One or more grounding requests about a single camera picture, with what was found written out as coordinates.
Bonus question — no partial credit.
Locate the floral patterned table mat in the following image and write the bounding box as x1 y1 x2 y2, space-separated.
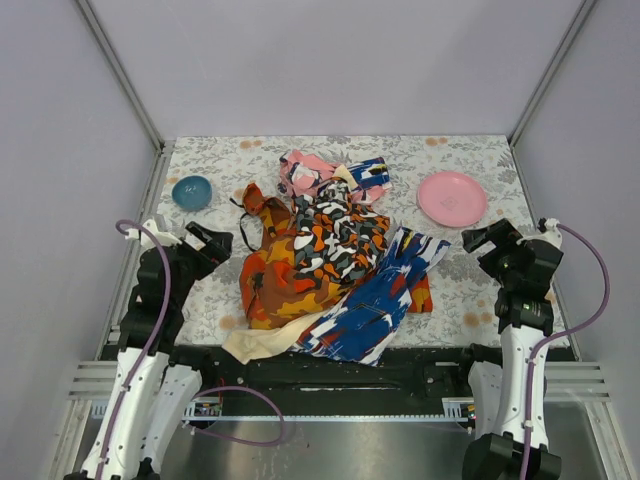
157 135 535 348

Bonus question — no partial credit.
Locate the blue ceramic bowl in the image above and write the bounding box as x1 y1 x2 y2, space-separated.
171 175 213 212

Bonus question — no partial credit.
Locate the right aluminium frame post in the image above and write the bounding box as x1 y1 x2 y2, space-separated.
508 0 599 148

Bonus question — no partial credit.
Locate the pink plastic plate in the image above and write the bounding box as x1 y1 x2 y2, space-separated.
417 171 488 228

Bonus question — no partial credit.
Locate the pink patterned cloth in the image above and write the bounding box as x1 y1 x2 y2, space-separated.
277 150 339 198

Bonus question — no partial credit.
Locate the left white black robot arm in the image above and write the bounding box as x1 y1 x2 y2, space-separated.
70 219 233 479

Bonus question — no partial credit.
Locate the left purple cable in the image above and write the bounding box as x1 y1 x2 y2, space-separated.
94 219 287 480

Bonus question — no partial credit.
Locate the left aluminium frame post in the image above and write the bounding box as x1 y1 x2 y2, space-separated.
73 0 165 152

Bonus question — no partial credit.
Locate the cream beige cloth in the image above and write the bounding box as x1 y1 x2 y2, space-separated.
222 312 323 365

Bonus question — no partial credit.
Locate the grey orange camouflage cloth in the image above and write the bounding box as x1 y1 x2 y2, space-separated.
293 177 391 288

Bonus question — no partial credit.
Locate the blue white patterned cloth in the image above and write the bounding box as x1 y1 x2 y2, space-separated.
291 227 451 366

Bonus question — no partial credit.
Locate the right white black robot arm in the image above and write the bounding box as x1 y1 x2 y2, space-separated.
462 219 563 479

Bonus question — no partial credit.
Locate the aluminium frame post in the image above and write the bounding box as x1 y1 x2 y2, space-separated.
508 0 599 148
73 0 165 152

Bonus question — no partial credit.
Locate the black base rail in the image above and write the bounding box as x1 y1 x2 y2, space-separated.
187 347 471 397

